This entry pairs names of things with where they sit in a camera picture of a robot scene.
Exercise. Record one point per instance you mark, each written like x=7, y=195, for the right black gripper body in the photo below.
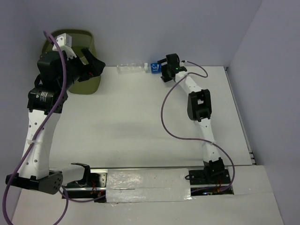
x=168, y=67

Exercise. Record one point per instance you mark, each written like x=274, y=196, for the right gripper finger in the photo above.
x=162, y=64
x=165, y=76

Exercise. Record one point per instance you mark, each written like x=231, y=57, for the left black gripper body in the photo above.
x=75, y=69

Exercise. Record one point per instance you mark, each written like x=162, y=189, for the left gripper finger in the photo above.
x=88, y=57
x=90, y=71

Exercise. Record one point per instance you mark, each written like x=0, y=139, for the blue label plastic bottle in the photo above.
x=153, y=68

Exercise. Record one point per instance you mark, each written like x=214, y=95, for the clear bottle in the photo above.
x=130, y=68

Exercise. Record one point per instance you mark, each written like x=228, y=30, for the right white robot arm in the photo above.
x=199, y=111

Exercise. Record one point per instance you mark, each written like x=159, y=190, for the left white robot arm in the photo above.
x=45, y=108

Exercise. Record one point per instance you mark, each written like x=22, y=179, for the olive green plastic bin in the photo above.
x=50, y=66

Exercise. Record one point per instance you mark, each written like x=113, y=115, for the silver foil cover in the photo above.
x=147, y=185

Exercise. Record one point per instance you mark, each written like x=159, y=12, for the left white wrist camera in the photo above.
x=65, y=43

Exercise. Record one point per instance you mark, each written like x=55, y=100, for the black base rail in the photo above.
x=95, y=188

